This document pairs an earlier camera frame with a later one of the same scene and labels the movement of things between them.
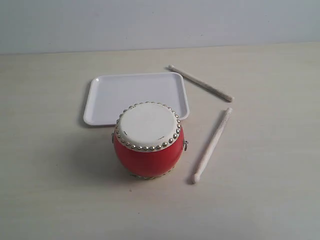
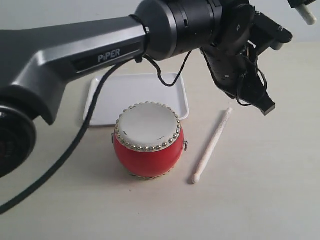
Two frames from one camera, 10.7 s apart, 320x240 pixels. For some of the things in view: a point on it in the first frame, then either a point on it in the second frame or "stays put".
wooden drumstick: [200, 83] to [308, 17]
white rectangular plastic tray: [110, 93] stays put
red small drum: [148, 140] stays put
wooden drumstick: [196, 177] stays put
